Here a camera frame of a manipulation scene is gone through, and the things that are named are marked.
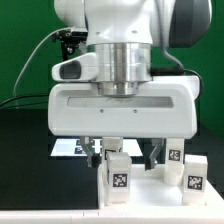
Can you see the white sheet with tags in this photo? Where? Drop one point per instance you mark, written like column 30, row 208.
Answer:
column 71, row 148

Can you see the white square table top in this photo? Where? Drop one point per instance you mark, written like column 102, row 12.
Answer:
column 148, row 190

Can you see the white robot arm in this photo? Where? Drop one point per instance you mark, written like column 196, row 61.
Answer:
column 112, row 90

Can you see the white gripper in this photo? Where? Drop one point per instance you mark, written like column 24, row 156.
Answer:
column 162, row 108

